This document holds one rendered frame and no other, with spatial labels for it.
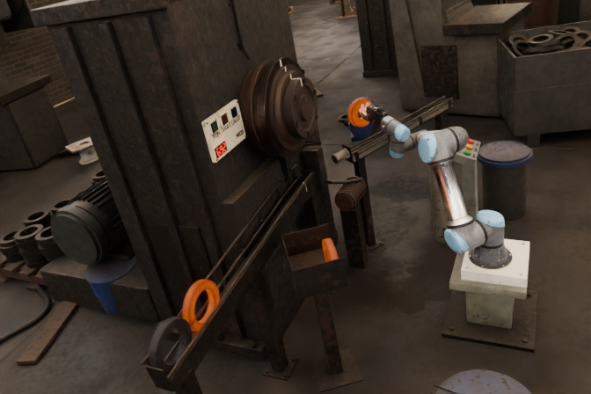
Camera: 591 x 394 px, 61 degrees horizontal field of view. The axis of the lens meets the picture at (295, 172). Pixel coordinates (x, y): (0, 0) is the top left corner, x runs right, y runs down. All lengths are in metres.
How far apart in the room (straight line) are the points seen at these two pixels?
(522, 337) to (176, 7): 2.06
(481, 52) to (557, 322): 2.68
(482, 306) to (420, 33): 2.98
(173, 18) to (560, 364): 2.13
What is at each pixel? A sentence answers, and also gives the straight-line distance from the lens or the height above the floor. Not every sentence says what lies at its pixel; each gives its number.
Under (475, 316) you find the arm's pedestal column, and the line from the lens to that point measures 2.63.
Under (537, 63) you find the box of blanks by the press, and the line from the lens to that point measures 4.12.
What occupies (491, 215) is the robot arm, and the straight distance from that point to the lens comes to 2.38.
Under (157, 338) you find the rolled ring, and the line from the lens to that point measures 1.77.
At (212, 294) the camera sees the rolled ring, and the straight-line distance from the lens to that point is 1.96.
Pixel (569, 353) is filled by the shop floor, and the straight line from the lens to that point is 2.61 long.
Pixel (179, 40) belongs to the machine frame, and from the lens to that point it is 1.98.
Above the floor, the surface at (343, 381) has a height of 0.01.
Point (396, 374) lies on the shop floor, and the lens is 2.47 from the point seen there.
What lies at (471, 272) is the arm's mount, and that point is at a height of 0.35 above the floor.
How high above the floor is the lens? 1.85
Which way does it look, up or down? 25 degrees down
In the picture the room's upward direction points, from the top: 11 degrees counter-clockwise
